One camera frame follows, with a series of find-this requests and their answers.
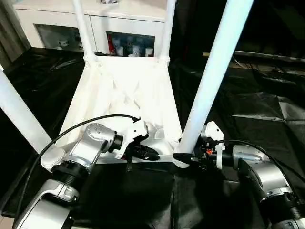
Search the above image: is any black mat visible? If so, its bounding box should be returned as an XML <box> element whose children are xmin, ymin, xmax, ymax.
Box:
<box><xmin>0</xmin><ymin>46</ymin><xmax>305</xmax><ymax>229</ymax></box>

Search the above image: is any black left camera cable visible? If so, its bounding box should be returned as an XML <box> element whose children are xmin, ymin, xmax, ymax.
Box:
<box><xmin>13</xmin><ymin>114</ymin><xmax>142</xmax><ymax>215</ymax></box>

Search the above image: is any white plastic table top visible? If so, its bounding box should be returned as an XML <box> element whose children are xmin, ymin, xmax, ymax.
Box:
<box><xmin>40</xmin><ymin>55</ymin><xmax>192</xmax><ymax>169</ymax></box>

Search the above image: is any black camera cable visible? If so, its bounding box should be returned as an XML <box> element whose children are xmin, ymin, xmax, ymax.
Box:
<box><xmin>13</xmin><ymin>114</ymin><xmax>142</xmax><ymax>215</ymax></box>
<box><xmin>214</xmin><ymin>139</ymin><xmax>305</xmax><ymax>182</ymax></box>

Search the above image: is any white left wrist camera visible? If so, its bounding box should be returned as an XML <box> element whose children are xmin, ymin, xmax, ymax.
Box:
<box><xmin>113</xmin><ymin>116</ymin><xmax>150</xmax><ymax>161</ymax></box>

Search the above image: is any black right camera cable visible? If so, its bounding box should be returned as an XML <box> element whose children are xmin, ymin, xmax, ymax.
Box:
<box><xmin>214</xmin><ymin>139</ymin><xmax>305</xmax><ymax>182</ymax></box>

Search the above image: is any white glass-door cabinet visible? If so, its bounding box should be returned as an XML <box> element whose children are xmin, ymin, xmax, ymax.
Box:
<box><xmin>14</xmin><ymin>0</ymin><xmax>173</xmax><ymax>58</ymax></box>

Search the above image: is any grey curtain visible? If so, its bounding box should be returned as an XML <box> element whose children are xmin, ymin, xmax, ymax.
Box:
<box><xmin>0</xmin><ymin>0</ymin><xmax>32</xmax><ymax>70</ymax></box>

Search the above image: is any dark metal pole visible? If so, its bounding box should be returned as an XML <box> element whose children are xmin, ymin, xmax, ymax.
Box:
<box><xmin>234</xmin><ymin>51</ymin><xmax>305</xmax><ymax>61</ymax></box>

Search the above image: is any white plastic table leg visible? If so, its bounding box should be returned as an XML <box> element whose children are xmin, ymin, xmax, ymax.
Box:
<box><xmin>158</xmin><ymin>0</ymin><xmax>177</xmax><ymax>64</ymax></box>
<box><xmin>178</xmin><ymin>0</ymin><xmax>255</xmax><ymax>154</ymax></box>
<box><xmin>72</xmin><ymin>0</ymin><xmax>96</xmax><ymax>62</ymax></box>
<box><xmin>0</xmin><ymin>63</ymin><xmax>52</xmax><ymax>156</ymax></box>

